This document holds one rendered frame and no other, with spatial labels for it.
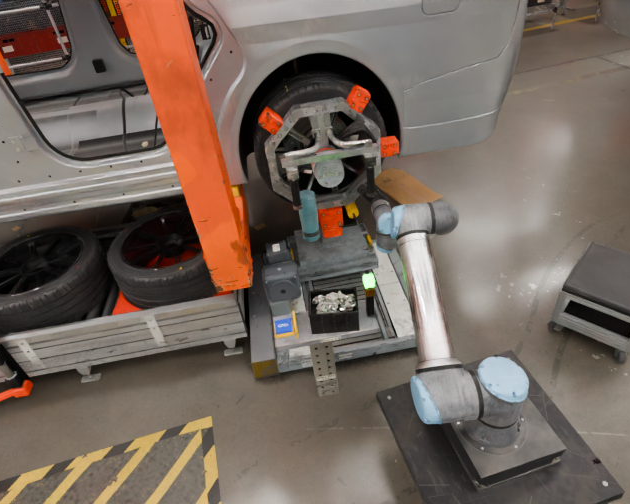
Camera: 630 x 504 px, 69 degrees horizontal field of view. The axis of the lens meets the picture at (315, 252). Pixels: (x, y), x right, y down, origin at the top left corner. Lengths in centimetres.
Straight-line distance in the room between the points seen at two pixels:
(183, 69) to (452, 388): 129
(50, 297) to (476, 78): 227
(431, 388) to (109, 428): 158
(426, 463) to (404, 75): 161
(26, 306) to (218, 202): 117
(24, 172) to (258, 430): 161
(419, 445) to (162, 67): 153
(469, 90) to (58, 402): 253
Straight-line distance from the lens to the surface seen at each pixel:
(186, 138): 168
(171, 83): 161
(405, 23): 220
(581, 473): 187
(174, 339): 242
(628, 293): 244
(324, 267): 262
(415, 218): 163
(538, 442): 177
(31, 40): 589
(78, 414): 263
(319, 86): 217
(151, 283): 232
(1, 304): 262
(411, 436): 181
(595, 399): 243
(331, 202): 234
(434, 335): 153
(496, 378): 153
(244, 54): 212
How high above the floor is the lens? 189
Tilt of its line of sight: 39 degrees down
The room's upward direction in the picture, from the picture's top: 8 degrees counter-clockwise
